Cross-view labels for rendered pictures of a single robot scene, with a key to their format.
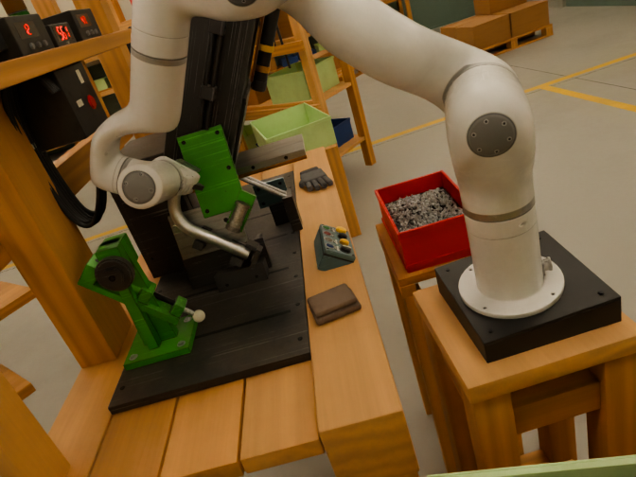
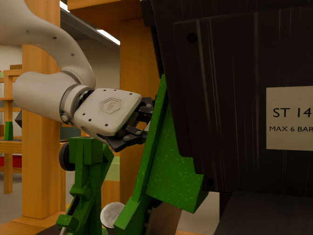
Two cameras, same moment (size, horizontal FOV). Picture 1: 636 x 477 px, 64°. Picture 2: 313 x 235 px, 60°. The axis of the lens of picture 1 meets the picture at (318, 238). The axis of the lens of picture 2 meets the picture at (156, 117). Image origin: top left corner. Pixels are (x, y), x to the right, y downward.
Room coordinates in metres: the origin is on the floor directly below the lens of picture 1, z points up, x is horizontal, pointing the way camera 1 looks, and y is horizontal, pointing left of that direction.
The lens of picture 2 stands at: (1.36, -0.18, 1.22)
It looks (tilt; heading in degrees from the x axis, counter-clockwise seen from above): 0 degrees down; 108
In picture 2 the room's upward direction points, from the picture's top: straight up
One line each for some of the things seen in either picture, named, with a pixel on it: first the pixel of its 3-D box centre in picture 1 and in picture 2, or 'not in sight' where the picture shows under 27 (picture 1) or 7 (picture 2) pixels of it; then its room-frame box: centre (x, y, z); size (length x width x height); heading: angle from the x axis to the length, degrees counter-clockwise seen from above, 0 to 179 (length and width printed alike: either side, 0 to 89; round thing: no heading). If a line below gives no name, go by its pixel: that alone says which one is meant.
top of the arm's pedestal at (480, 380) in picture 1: (514, 316); not in sight; (0.79, -0.32, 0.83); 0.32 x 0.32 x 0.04; 0
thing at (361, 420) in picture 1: (328, 246); not in sight; (1.34, -0.02, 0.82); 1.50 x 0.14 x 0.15; 176
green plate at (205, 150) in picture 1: (214, 167); (182, 150); (1.28, 0.20, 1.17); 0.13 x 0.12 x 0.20; 176
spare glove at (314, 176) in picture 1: (312, 179); not in sight; (1.69, -0.05, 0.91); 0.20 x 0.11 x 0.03; 6
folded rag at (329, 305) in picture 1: (333, 303); not in sight; (0.91, 0.01, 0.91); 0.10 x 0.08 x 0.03; 97
